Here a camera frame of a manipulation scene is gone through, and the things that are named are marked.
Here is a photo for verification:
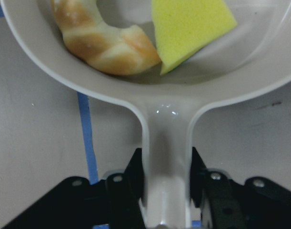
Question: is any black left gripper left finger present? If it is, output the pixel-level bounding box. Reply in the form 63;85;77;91
4;148;145;229

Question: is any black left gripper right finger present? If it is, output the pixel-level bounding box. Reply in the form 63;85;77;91
190;148;291;229

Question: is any beige plastic dustpan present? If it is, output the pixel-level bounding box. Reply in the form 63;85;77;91
1;0;291;229

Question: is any twisted bread croissant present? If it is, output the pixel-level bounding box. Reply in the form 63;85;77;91
50;0;161;76

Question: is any yellow sponge piece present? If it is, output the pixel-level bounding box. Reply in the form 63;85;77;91
151;0;238;75

